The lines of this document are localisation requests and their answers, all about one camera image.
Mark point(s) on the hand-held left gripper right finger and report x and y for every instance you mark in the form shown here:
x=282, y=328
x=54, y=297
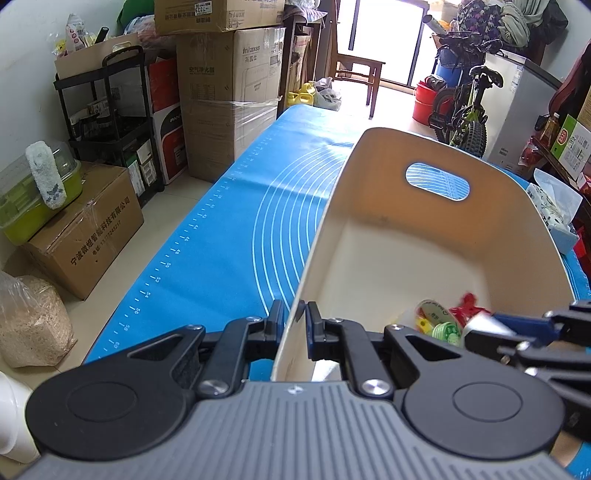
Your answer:
x=314, y=332

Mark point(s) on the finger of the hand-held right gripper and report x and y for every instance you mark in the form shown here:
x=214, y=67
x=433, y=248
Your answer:
x=526, y=325
x=489, y=344

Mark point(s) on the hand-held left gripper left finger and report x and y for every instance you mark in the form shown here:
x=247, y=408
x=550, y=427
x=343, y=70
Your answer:
x=276, y=332

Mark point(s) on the beige plastic storage bin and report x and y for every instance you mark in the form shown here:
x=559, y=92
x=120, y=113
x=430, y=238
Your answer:
x=392, y=277

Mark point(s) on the red plastic piece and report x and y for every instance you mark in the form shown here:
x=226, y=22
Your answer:
x=468, y=309

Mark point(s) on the green round object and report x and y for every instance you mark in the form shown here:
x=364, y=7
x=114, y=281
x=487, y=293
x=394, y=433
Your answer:
x=447, y=334

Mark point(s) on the white disc with green rim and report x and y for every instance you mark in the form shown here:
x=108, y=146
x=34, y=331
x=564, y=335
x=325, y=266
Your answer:
x=436, y=310

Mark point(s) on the blue silicone mat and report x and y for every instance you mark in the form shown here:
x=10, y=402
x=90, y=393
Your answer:
x=207, y=258

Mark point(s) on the tissue pack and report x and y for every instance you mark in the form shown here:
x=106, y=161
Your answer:
x=551, y=212

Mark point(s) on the green and white carton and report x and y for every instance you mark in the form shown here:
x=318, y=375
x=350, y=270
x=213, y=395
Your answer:
x=572, y=145

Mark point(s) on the sauce bottle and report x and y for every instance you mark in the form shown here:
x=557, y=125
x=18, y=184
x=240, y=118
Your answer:
x=548, y=131

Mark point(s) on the wrapped cardboard box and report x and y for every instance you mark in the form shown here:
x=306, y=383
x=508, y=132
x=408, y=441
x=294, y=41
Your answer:
x=226, y=138

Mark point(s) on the printed cardboard box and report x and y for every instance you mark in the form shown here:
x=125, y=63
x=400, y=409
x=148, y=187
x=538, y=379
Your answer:
x=87, y=240

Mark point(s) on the white chest freezer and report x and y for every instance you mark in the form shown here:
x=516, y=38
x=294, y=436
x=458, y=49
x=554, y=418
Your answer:
x=517, y=115

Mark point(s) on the white and red appliance box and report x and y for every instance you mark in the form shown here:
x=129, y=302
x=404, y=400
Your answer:
x=170, y=143

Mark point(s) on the green bicycle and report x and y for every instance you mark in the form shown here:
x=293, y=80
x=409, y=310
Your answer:
x=466, y=115

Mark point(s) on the yellow bottles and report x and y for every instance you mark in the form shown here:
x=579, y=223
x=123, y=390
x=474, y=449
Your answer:
x=302, y=96

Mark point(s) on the white plastic bag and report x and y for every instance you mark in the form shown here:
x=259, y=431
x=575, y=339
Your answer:
x=328, y=94

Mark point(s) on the red bucket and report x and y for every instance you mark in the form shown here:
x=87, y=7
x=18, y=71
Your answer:
x=425, y=104

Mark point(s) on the bag of grain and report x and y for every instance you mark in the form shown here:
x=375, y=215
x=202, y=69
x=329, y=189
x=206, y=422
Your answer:
x=32, y=323

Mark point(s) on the black shelf cart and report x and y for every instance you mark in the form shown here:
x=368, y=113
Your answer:
x=115, y=124

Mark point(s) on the wooden chair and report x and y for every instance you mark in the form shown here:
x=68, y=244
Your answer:
x=358, y=69

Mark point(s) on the blue barrel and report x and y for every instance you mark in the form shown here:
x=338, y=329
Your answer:
x=447, y=67

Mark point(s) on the large white-faced cardboard box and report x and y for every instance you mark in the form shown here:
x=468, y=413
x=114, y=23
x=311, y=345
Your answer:
x=231, y=64

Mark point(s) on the white plastic object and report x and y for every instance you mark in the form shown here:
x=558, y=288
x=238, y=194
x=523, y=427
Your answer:
x=14, y=415

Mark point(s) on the wooden shelf unit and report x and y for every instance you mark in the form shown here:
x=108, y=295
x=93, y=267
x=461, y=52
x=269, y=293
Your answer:
x=300, y=55

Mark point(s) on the green container with clear lid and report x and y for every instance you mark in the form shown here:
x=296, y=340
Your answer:
x=27, y=207

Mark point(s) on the paint roller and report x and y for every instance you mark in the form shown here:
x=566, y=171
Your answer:
x=46, y=175

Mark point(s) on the pile of clothes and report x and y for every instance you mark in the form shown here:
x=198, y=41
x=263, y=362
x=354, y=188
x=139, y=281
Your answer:
x=503, y=18

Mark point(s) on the brown cardboard box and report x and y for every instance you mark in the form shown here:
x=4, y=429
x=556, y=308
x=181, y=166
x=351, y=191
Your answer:
x=217, y=16

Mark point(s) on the open cardboard box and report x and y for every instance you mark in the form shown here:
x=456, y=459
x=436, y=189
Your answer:
x=92, y=57

